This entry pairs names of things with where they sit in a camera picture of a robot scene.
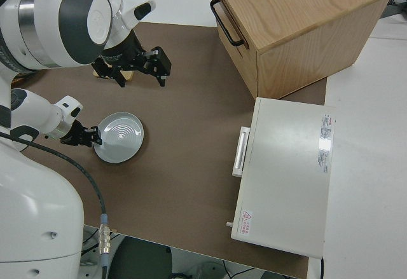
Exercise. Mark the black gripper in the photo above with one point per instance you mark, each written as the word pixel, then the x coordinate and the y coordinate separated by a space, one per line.
pixel 74 134
pixel 124 53

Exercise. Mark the black round base plate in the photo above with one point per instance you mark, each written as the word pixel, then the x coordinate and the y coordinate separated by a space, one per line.
pixel 140 260

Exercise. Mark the wooden drawer cabinet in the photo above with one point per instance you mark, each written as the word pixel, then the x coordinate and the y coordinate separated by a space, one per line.
pixel 302 12

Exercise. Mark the wooden mug tree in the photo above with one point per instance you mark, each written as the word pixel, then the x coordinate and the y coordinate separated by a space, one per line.
pixel 128 75

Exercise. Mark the brown table mat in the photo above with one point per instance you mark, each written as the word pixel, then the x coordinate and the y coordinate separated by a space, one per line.
pixel 190 117

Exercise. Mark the gray round plate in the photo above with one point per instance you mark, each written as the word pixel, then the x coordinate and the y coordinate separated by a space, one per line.
pixel 122 139

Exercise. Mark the white toaster oven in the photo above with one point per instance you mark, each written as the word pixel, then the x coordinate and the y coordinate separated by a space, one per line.
pixel 286 180

